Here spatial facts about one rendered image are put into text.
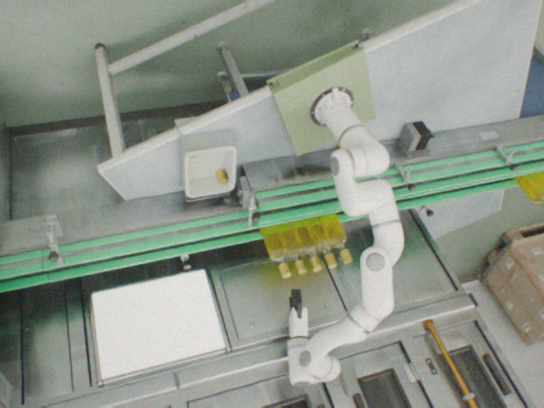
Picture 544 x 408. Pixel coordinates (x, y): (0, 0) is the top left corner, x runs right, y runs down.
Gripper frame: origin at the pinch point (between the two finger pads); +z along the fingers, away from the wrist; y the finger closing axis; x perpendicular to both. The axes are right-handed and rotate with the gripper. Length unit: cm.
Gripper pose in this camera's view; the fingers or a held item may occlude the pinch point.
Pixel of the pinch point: (295, 298)
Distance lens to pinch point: 171.8
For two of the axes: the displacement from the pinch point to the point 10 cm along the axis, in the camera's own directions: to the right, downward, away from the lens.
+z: -0.5, -7.8, 6.2
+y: 1.0, -6.3, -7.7
